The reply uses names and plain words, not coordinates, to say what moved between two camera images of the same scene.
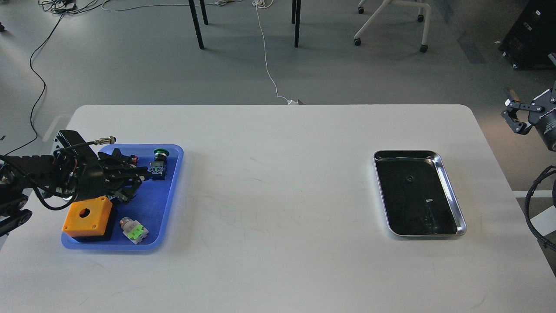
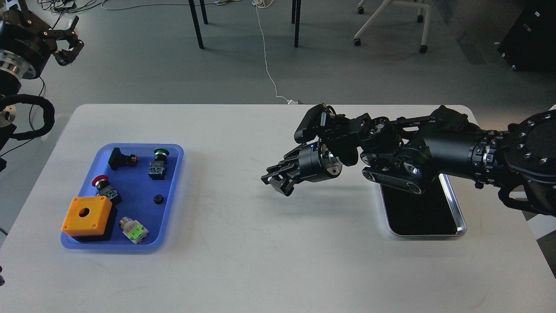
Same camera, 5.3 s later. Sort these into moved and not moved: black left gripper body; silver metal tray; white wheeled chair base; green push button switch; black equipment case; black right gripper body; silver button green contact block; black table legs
Moved: black left gripper body; black right gripper body
Not moved: black table legs; silver metal tray; green push button switch; black equipment case; white wheeled chair base; silver button green contact block
